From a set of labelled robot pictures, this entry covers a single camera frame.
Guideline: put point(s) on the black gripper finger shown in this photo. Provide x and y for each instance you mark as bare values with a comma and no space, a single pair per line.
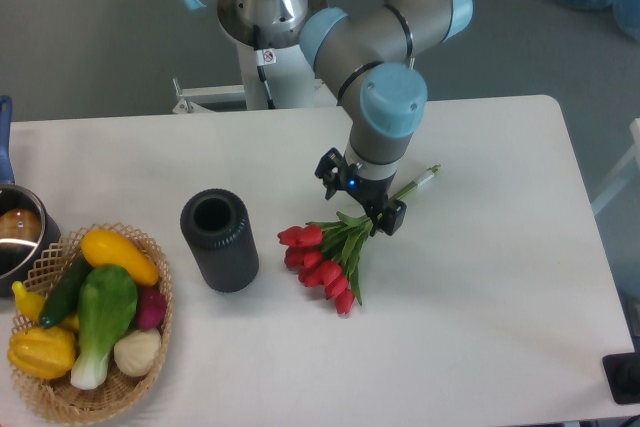
329,171
389,219

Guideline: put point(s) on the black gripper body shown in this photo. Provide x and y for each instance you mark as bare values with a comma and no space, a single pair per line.
366,182

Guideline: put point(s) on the red tulip bouquet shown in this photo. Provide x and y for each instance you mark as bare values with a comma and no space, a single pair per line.
327,255

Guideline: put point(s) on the dark grey ribbed vase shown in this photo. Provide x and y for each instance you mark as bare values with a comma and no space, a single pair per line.
216,226

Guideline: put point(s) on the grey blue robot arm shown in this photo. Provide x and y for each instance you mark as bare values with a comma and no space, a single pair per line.
365,64

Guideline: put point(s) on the purple red radish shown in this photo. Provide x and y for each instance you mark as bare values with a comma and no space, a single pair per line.
151,308

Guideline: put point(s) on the yellow squash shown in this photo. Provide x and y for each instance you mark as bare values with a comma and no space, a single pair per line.
102,247

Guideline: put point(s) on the green bok choy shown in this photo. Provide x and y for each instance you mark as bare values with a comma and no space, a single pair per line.
107,304

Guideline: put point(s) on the white garlic bulb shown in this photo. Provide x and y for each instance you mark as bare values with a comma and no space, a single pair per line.
135,354

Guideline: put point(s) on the black device at edge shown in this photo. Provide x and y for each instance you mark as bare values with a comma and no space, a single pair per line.
622,373

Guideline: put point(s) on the green cucumber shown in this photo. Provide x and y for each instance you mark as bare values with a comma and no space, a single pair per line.
63,299

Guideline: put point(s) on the small yellow gourd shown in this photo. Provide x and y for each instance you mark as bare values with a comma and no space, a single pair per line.
30,304

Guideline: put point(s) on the yellow bell pepper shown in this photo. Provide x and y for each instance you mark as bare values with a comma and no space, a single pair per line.
43,353

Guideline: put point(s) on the woven wicker basket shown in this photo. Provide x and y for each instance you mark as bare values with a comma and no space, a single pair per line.
57,400

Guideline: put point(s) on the white frame at right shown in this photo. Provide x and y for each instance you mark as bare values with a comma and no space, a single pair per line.
620,174

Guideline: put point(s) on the steel pot blue handle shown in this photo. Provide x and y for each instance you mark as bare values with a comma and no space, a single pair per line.
27,229

